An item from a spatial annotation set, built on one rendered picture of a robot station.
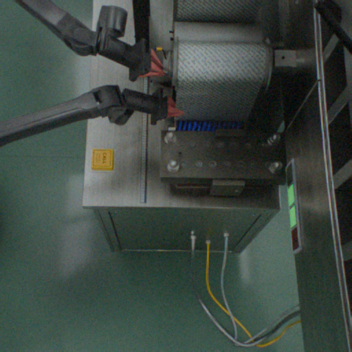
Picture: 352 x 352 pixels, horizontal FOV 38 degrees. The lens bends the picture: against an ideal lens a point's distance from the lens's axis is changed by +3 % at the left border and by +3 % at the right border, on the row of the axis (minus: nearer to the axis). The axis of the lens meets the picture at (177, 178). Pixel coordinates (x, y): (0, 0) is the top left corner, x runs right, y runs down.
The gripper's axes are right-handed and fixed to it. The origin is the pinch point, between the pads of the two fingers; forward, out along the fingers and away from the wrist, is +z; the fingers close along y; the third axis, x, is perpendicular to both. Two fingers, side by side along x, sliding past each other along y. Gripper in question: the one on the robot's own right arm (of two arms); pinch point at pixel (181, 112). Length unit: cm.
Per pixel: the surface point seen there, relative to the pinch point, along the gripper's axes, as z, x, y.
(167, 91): -3.3, -3.2, -7.8
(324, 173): 11, 45, 32
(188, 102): -1.7, 7.1, 0.2
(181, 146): 2.5, -4.0, 9.4
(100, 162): -16.6, -25.4, 11.6
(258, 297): 86, -77, 46
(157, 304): 43, -99, 50
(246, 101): 13.1, 16.2, 0.3
